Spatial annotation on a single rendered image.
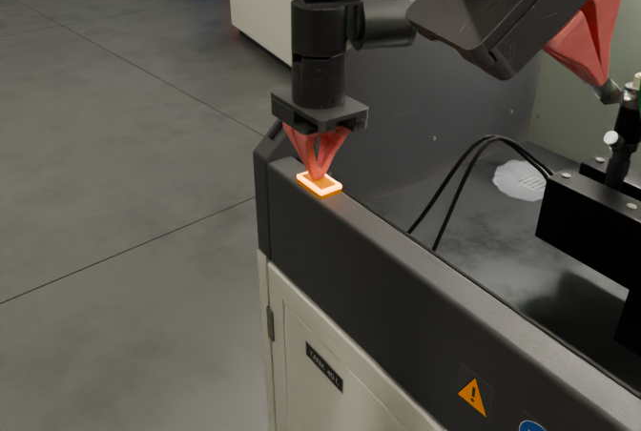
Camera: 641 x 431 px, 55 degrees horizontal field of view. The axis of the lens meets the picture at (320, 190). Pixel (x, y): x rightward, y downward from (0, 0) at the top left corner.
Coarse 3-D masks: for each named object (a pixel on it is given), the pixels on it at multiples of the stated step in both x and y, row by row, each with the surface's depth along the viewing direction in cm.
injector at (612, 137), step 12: (624, 108) 62; (636, 108) 61; (624, 120) 63; (636, 120) 62; (612, 132) 62; (624, 132) 63; (636, 132) 63; (612, 144) 62; (624, 144) 63; (636, 144) 64; (612, 156) 66; (624, 156) 65; (612, 168) 66; (624, 168) 65; (612, 180) 66
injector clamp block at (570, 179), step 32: (608, 160) 72; (544, 192) 69; (576, 192) 66; (608, 192) 65; (640, 192) 66; (544, 224) 70; (576, 224) 67; (608, 224) 64; (640, 224) 60; (576, 256) 68; (608, 256) 65; (640, 256) 62; (640, 288) 63; (640, 320) 64; (640, 352) 65
